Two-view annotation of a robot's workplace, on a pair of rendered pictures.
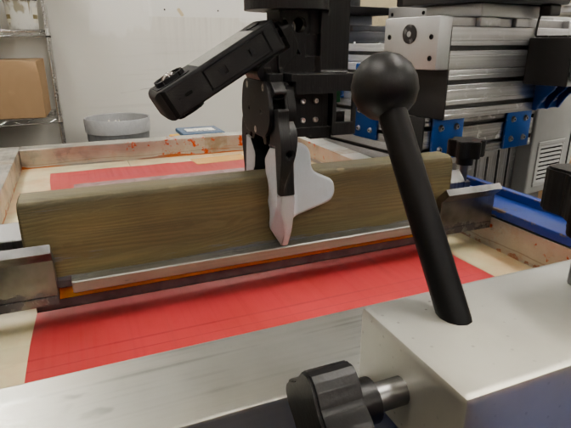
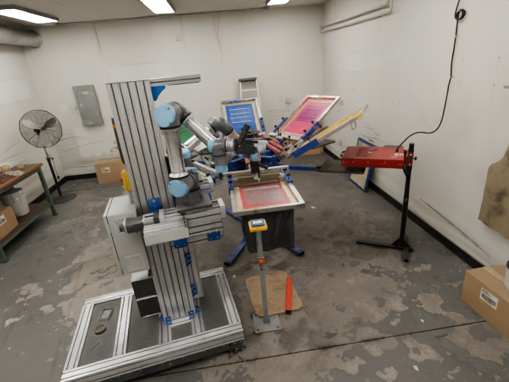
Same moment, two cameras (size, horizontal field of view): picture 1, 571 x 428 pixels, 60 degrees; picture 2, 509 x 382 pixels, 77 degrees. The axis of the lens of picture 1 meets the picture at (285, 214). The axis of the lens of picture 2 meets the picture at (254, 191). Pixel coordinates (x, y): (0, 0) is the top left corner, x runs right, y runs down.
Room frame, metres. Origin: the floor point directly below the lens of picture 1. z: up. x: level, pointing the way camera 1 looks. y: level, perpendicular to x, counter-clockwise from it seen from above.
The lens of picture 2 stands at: (3.20, 0.86, 2.08)
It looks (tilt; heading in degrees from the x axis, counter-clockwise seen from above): 22 degrees down; 198
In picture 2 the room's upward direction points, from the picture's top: 5 degrees counter-clockwise
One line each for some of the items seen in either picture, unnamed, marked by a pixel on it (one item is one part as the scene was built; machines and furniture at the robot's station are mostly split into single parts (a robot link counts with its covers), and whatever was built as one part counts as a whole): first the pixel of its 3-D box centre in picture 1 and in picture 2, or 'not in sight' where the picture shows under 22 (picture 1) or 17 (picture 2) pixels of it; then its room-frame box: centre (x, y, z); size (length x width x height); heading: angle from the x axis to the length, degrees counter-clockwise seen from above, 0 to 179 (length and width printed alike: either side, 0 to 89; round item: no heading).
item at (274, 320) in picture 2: not in sight; (262, 276); (1.20, 0.21, 0.48); 0.22 x 0.22 x 0.96; 23
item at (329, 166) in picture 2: not in sight; (304, 167); (-0.26, 0.36, 0.91); 1.34 x 0.40 x 0.08; 83
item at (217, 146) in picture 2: not in sight; (218, 146); (1.59, 0.15, 1.65); 0.11 x 0.08 x 0.09; 96
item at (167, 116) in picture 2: not in sight; (175, 151); (1.62, -0.12, 1.63); 0.15 x 0.12 x 0.55; 6
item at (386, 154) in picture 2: not in sight; (374, 156); (-0.16, 1.10, 1.06); 0.61 x 0.46 x 0.12; 83
